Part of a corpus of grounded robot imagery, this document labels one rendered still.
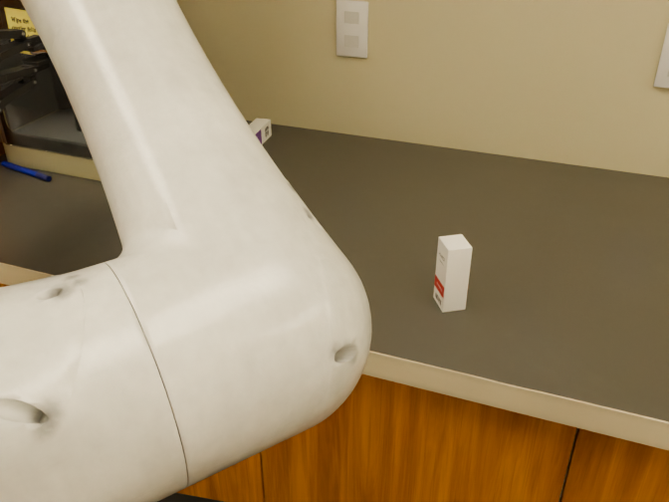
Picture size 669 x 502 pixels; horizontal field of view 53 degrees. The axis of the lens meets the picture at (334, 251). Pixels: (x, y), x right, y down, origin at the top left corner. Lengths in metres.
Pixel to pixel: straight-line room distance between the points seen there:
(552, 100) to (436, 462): 0.77
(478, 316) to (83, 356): 0.69
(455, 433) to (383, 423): 0.10
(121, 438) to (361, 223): 0.86
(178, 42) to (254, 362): 0.22
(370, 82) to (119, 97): 1.11
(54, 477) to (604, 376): 0.69
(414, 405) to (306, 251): 0.60
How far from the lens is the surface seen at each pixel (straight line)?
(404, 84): 1.49
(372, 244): 1.09
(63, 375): 0.32
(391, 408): 0.96
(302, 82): 1.57
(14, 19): 1.35
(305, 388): 0.36
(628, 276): 1.10
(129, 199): 0.41
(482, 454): 0.97
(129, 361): 0.33
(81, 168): 1.39
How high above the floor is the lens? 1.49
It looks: 31 degrees down
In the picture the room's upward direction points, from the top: straight up
